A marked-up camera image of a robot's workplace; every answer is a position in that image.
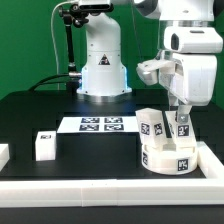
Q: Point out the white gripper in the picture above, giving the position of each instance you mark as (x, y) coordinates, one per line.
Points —
(188, 77)

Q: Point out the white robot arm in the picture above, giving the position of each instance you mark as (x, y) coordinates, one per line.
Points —
(103, 46)

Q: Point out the white tag sheet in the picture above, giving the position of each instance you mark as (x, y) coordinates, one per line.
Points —
(108, 124)

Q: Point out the white part at left edge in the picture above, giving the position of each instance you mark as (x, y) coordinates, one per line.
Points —
(4, 155)

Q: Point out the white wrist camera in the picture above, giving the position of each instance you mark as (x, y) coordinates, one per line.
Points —
(192, 40)

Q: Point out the white L-shaped border frame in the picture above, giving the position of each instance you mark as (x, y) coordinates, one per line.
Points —
(136, 192)

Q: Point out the grey camera on pole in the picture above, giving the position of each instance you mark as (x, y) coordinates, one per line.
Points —
(95, 6)

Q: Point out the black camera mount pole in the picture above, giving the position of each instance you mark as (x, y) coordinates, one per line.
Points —
(78, 20)

